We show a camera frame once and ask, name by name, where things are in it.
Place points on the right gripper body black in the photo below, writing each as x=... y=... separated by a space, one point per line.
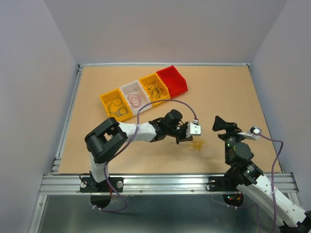
x=231 y=138

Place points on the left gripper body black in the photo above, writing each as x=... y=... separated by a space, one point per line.
x=178 y=132

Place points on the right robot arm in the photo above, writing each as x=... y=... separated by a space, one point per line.
x=245 y=176

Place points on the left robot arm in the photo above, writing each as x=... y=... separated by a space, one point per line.
x=112 y=137

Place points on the yellow bin middle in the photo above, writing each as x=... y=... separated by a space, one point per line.
x=154 y=87

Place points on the yellow bin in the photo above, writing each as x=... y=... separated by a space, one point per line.
x=116 y=105
x=154 y=87

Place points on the red bin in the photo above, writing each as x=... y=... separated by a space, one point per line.
x=174 y=81

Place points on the white bin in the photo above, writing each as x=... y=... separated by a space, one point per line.
x=135 y=96

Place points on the yellow bin near left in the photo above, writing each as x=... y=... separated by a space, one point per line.
x=116 y=105

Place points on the white back edge strip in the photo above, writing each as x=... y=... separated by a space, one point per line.
x=136 y=64

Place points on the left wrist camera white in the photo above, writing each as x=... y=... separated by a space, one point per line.
x=193 y=128

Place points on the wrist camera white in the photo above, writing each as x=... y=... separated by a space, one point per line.
x=252 y=134
x=193 y=128

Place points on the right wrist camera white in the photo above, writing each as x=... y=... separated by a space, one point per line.
x=252 y=134

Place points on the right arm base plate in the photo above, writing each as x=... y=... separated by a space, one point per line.
x=220 y=184

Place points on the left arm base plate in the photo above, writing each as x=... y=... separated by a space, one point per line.
x=92 y=186

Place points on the aluminium left side rail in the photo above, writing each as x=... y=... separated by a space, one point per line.
x=59 y=152

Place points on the aluminium rail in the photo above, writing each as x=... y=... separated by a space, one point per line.
x=163 y=184
x=59 y=152

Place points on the aluminium front rail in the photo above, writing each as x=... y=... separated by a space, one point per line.
x=163 y=184

